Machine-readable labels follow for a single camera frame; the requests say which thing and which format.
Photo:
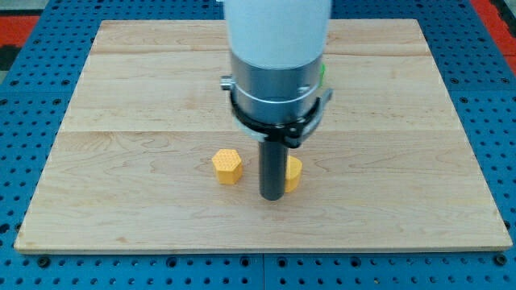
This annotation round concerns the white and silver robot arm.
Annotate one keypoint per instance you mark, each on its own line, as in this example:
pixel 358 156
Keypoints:
pixel 276 49

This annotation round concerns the yellow hexagon block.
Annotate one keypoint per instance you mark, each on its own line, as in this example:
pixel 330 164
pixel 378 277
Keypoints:
pixel 228 166

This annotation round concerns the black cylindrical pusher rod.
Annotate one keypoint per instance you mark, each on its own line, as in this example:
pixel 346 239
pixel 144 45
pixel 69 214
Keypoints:
pixel 272 166

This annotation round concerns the black clamp ring mount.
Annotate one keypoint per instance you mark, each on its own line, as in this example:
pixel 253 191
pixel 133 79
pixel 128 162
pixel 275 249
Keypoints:
pixel 290 135

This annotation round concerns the yellow heart block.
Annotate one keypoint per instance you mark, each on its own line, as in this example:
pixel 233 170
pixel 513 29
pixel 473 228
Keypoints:
pixel 293 173

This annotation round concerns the green star block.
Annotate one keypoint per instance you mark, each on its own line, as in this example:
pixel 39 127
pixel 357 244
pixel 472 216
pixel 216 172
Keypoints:
pixel 321 75

